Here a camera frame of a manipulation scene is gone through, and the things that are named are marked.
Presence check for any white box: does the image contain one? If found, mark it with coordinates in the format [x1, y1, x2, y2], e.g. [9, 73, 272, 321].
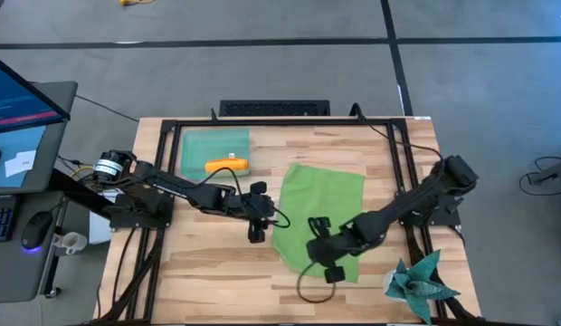
[87, 187, 124, 246]

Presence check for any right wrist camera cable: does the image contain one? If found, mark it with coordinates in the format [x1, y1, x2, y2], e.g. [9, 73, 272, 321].
[295, 260, 338, 304]

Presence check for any white mug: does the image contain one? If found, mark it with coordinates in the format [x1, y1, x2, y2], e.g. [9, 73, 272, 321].
[52, 231, 89, 256]

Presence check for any black stand with cable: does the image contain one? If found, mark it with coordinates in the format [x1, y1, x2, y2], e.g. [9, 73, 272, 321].
[518, 156, 561, 199]

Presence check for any green microfiber towel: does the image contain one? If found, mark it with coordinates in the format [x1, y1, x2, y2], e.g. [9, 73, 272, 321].
[271, 162, 366, 285]

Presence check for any black keyboard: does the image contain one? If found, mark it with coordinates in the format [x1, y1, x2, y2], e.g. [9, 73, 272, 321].
[0, 194, 18, 244]

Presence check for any long black arm cable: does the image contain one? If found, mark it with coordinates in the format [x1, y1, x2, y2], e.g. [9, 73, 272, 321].
[349, 102, 445, 164]

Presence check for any blue-screen computer monitor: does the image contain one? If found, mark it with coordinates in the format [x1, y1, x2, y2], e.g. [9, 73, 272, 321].
[0, 53, 72, 136]

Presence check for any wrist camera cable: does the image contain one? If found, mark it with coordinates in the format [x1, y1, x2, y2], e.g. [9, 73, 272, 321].
[295, 260, 338, 304]
[189, 166, 292, 230]

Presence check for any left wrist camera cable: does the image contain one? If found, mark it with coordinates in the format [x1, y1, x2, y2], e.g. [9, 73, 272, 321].
[189, 166, 292, 230]

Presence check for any light blue desk mat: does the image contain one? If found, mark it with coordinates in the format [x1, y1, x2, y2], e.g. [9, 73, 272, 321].
[0, 125, 49, 189]

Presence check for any teal artificial plant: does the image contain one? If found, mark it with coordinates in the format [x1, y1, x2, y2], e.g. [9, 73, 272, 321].
[382, 249, 462, 326]

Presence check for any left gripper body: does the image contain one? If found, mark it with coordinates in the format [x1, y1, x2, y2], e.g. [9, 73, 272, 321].
[237, 192, 278, 228]

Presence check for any orange microfiber towel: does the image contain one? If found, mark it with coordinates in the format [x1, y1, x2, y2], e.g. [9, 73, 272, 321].
[204, 152, 252, 176]

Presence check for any white paper note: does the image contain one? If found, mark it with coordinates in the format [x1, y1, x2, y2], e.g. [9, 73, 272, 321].
[4, 149, 38, 178]

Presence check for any yellow cable bundle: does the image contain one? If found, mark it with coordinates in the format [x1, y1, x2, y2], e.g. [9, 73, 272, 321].
[70, 165, 97, 180]

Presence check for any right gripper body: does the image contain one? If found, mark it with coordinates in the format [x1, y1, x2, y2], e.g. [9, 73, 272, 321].
[305, 234, 357, 269]

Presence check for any grey desk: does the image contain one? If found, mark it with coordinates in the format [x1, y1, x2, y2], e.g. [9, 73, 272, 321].
[0, 80, 80, 305]

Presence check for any black computer mouse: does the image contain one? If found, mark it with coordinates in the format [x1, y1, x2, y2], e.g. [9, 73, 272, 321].
[20, 210, 54, 254]

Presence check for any black table frame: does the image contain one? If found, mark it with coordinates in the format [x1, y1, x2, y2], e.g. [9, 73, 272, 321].
[97, 118, 486, 326]

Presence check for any teal translucent plastic basket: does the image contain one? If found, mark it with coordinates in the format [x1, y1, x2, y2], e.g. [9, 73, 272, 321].
[179, 127, 253, 181]

